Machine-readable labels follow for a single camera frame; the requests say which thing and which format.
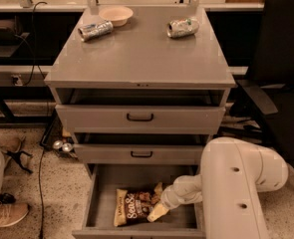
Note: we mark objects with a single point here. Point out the grey top drawer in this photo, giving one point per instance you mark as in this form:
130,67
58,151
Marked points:
140,119

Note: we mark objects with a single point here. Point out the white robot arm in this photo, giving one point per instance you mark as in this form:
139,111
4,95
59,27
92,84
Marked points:
232,174

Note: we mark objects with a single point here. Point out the black office chair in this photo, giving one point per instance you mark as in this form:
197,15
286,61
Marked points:
266,92

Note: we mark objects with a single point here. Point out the silver green can right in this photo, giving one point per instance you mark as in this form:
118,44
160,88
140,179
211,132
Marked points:
182,28

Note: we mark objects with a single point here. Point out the grey drawer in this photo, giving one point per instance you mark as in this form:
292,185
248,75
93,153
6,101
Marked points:
183,222
140,119
139,154

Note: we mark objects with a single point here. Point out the silver can left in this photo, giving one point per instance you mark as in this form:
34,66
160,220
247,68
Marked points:
96,30

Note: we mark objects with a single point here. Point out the grey drawer cabinet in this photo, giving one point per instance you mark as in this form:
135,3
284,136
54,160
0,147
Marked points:
140,65

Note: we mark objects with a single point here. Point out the grey middle drawer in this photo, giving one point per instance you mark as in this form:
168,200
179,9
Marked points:
139,154

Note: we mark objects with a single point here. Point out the silver cans on floor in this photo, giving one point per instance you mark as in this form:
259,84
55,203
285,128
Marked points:
62,146

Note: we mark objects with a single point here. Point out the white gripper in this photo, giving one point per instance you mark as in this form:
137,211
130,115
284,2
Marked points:
170,196

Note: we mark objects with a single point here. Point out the grey bottom drawer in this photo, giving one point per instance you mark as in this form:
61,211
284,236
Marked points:
183,222

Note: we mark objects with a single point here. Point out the beige paper bowl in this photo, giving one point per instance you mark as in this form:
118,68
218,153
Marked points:
118,15

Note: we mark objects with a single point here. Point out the tan sneaker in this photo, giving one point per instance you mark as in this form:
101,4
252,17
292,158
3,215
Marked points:
11,214

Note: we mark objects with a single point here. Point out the brown sea salt chip bag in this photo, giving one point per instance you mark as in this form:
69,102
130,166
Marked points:
135,206

